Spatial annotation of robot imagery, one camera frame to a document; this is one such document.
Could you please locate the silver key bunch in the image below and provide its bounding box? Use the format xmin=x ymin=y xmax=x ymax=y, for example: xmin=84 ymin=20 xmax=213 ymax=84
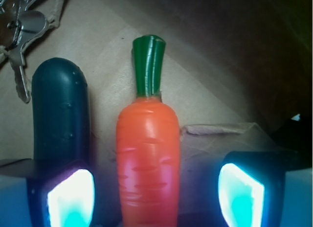
xmin=0 ymin=0 xmax=48 ymax=103

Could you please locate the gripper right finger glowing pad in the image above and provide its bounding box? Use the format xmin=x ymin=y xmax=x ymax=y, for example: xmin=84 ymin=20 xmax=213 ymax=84
xmin=218 ymin=151 xmax=313 ymax=227

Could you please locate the orange toy carrot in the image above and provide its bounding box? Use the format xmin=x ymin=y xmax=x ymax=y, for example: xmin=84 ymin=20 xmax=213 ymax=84
xmin=116 ymin=35 xmax=180 ymax=227

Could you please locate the brown paper bag bin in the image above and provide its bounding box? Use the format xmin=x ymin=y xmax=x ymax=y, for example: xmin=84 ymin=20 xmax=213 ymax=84
xmin=0 ymin=0 xmax=313 ymax=174

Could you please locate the dark green toy cucumber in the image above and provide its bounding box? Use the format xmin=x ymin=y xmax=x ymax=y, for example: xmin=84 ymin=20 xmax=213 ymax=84
xmin=31 ymin=58 xmax=91 ymax=161

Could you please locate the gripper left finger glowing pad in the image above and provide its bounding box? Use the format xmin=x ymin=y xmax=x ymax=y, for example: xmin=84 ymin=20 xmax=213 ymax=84
xmin=0 ymin=158 xmax=96 ymax=227

